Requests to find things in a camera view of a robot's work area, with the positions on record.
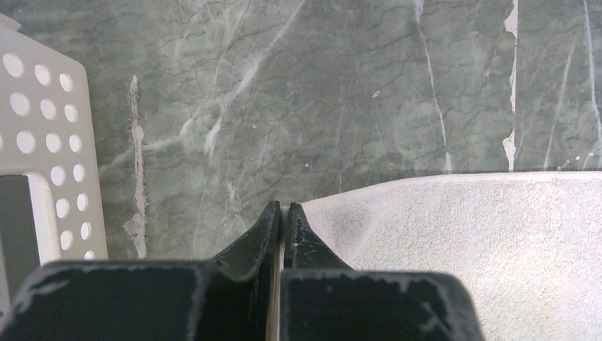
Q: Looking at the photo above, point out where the white perforated plastic basket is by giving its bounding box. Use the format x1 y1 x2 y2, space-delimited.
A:
0 13 109 321

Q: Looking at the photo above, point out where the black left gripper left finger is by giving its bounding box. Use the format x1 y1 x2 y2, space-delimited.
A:
1 201 281 340

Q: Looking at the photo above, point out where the white terry towel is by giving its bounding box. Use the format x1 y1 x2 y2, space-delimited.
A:
302 171 601 340

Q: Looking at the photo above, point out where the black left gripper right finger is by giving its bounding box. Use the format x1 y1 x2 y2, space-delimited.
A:
280 203 483 340

